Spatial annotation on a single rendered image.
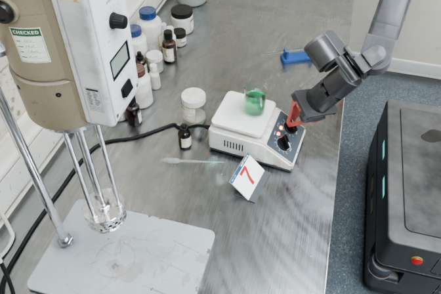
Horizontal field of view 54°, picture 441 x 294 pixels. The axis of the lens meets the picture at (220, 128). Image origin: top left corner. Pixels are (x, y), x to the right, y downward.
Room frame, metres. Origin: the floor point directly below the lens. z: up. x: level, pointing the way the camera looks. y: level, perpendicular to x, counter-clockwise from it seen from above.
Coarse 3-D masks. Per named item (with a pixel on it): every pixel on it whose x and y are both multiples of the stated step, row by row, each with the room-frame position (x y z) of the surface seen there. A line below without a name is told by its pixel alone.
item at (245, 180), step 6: (246, 162) 0.61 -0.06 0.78; (252, 162) 0.62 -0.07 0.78; (246, 168) 0.60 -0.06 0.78; (252, 168) 0.61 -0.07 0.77; (258, 168) 0.61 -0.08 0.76; (240, 174) 0.58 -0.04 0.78; (246, 174) 0.59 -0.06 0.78; (252, 174) 0.59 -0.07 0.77; (258, 174) 0.60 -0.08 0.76; (234, 180) 0.56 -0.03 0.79; (240, 180) 0.57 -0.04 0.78; (246, 180) 0.57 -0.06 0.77; (252, 180) 0.58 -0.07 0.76; (240, 186) 0.56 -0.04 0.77; (246, 186) 0.56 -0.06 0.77; (252, 186) 0.57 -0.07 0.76; (246, 192) 0.55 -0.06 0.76
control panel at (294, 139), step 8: (280, 112) 0.74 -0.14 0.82; (280, 120) 0.72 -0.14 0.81; (272, 136) 0.66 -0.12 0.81; (280, 136) 0.67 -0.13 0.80; (288, 136) 0.68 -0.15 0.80; (296, 136) 0.69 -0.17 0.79; (272, 144) 0.64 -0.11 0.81; (296, 144) 0.67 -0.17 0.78; (280, 152) 0.63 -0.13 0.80; (288, 152) 0.64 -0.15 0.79; (296, 152) 0.65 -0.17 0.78; (288, 160) 0.62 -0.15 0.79
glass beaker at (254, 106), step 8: (256, 80) 0.75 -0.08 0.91; (264, 80) 0.74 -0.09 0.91; (248, 88) 0.74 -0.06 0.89; (256, 88) 0.74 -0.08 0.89; (264, 88) 0.73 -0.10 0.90; (248, 96) 0.70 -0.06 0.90; (256, 96) 0.69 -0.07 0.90; (264, 96) 0.70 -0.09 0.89; (248, 104) 0.70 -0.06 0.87; (256, 104) 0.69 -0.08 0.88; (264, 104) 0.71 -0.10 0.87; (248, 112) 0.70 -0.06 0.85; (256, 112) 0.70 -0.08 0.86; (264, 112) 0.71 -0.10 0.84
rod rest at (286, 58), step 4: (284, 48) 1.05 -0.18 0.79; (284, 52) 1.04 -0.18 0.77; (288, 52) 1.03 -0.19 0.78; (296, 52) 1.06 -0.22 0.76; (300, 52) 1.06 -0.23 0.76; (304, 52) 1.06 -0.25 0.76; (280, 56) 1.05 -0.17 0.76; (284, 56) 1.04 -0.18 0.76; (288, 56) 1.04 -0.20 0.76; (292, 56) 1.04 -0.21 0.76; (296, 56) 1.04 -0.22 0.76; (300, 56) 1.04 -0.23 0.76; (304, 56) 1.04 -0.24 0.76; (284, 60) 1.02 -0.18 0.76; (288, 60) 1.02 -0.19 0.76; (292, 60) 1.03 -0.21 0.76; (296, 60) 1.03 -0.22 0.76; (300, 60) 1.03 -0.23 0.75; (304, 60) 1.04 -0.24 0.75
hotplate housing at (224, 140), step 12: (276, 108) 0.75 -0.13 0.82; (216, 132) 0.67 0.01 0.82; (228, 132) 0.67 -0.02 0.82; (264, 132) 0.67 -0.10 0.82; (216, 144) 0.67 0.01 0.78; (228, 144) 0.66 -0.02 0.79; (240, 144) 0.65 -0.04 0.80; (252, 144) 0.64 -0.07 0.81; (264, 144) 0.64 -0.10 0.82; (300, 144) 0.68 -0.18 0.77; (240, 156) 0.65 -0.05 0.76; (252, 156) 0.64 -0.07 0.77; (264, 156) 0.63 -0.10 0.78; (276, 156) 0.62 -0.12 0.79; (288, 168) 0.61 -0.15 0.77
